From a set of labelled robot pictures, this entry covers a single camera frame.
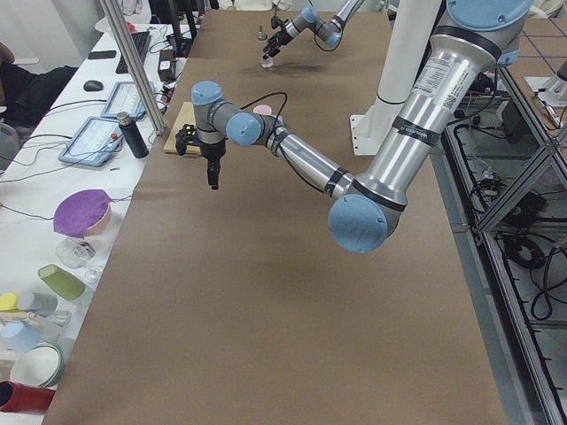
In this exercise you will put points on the white green-rimmed bowl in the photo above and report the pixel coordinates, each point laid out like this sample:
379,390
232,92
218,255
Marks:
40,367

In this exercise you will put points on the black keyboard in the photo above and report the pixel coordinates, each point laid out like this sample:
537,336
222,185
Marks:
141,42

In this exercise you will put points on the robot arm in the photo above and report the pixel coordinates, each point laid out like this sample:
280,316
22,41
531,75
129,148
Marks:
329,32
436,51

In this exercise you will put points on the yellow cup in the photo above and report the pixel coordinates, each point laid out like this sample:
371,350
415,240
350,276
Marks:
9,302

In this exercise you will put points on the red cup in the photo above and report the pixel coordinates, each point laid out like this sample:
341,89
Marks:
20,398

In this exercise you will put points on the far blue teach pendant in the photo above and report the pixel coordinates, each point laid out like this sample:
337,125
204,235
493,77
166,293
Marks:
123,97

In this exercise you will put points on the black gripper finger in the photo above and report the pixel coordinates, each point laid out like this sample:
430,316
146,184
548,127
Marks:
216,174
212,174

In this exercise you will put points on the pink plastic cup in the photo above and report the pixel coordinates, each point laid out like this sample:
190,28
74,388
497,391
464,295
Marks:
263,110

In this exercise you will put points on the clear wine glass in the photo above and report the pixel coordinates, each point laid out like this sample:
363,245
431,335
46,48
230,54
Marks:
75,254

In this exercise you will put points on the black smartphone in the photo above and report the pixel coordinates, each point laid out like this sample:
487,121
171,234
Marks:
102,54

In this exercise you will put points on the blue teach pendant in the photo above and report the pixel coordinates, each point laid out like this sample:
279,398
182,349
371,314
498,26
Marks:
123,97
93,145

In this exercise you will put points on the black water bottle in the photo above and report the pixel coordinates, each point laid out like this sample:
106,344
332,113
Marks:
132,135

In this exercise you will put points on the aluminium frame post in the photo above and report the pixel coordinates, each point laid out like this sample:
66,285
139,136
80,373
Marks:
122,36

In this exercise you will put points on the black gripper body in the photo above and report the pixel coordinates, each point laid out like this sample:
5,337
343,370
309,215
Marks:
213,153
278,39

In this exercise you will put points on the grey cup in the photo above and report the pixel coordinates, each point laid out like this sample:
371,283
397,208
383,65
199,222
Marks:
37,302

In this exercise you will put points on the bamboo cutting board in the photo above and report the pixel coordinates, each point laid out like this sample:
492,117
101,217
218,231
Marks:
184,118

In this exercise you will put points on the black label box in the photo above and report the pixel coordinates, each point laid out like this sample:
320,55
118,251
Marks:
167,65

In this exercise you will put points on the black computer mouse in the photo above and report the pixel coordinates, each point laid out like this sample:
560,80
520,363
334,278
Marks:
93,86

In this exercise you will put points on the purple cloth on bowl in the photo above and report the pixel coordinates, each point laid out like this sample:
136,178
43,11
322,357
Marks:
84,213

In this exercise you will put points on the green plastic cup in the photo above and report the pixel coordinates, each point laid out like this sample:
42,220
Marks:
61,282

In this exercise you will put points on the light blue cup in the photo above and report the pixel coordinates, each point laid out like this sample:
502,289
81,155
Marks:
21,336

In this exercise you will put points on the near blue teach pendant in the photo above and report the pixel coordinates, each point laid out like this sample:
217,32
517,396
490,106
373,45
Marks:
93,145

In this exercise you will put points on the glass sauce bottle steel top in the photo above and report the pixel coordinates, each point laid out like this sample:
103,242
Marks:
266,60

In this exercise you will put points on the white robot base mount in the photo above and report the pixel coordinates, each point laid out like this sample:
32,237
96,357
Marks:
381,88

